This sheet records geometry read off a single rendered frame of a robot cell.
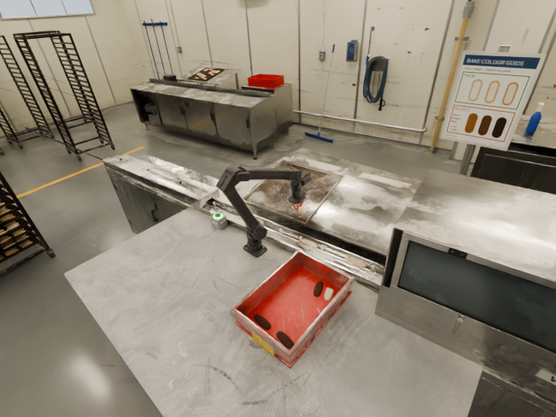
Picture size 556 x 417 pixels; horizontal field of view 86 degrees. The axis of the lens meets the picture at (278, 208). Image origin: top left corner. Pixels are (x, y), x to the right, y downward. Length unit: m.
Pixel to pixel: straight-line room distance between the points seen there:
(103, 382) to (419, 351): 1.94
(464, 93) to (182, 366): 1.85
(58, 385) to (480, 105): 3.00
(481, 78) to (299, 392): 1.65
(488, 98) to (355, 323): 1.29
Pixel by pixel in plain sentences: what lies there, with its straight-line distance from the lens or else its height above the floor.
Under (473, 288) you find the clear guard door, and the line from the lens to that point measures 1.18.
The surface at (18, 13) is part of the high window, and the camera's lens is 8.39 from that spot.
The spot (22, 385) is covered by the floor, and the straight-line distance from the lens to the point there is 2.79.
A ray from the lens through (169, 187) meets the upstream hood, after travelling 2.27.
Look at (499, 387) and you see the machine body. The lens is 1.52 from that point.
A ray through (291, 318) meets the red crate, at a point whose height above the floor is 0.82.
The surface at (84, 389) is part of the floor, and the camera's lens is 2.53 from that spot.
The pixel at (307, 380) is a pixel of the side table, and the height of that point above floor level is 0.82.
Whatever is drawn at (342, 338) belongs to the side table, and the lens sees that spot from 1.35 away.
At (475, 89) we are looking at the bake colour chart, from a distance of 1.90.
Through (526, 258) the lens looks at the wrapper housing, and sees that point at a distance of 1.15.
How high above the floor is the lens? 1.96
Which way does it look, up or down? 34 degrees down
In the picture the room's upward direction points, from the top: 3 degrees counter-clockwise
